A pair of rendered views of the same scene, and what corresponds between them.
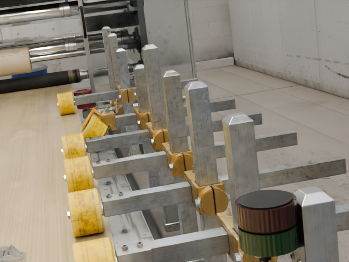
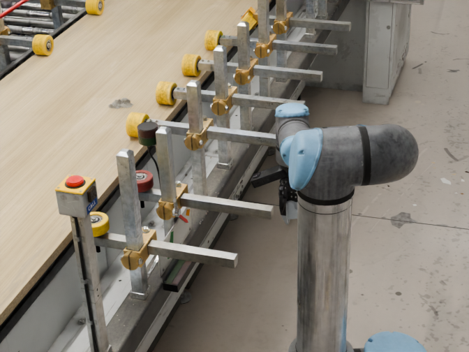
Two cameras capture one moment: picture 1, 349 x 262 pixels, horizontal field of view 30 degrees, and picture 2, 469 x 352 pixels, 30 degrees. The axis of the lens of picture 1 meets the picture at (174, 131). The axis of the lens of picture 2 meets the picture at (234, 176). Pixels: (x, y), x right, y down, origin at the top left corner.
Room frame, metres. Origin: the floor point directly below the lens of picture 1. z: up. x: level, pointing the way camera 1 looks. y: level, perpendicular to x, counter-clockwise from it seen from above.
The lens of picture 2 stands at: (-1.22, -1.35, 2.24)
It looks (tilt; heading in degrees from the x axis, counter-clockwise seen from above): 31 degrees down; 29
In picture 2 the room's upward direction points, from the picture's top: 2 degrees counter-clockwise
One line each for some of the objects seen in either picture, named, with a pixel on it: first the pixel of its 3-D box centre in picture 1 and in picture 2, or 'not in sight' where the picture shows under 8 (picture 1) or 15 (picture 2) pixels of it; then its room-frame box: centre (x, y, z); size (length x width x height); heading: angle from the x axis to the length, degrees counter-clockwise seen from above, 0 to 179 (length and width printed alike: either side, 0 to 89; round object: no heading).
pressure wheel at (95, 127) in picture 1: (93, 130); (248, 22); (1.86, 0.23, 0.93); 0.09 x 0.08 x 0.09; 99
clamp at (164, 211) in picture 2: not in sight; (171, 201); (0.64, -0.12, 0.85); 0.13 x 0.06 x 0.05; 9
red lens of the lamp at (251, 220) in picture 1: (266, 210); (148, 129); (0.61, -0.08, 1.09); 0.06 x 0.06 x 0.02
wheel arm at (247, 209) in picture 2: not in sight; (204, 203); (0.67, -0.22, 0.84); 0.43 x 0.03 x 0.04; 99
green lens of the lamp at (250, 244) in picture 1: (268, 234); (149, 137); (0.61, -0.08, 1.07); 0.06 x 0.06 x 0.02
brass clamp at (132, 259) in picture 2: not in sight; (139, 248); (0.39, -0.16, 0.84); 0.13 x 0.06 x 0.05; 9
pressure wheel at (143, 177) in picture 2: not in sight; (141, 191); (0.64, -0.01, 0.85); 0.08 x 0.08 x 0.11
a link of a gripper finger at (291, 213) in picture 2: not in sight; (292, 214); (0.70, -0.49, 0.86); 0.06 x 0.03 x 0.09; 99
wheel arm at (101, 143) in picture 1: (168, 131); (273, 44); (1.65, 0.02, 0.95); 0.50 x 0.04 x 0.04; 99
